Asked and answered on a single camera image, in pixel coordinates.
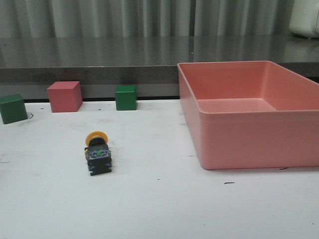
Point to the green cube middle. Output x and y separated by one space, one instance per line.
126 97

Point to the grey stone counter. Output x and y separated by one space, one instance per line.
28 66

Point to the white appliance on counter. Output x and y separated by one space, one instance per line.
305 18

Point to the pink plastic bin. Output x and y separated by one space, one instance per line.
250 114

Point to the green cube left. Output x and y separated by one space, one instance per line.
12 108

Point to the green cube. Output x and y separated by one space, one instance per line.
12 108
126 97

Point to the pink wooden cube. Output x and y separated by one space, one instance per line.
65 96

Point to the yellow push button switch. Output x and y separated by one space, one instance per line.
97 153

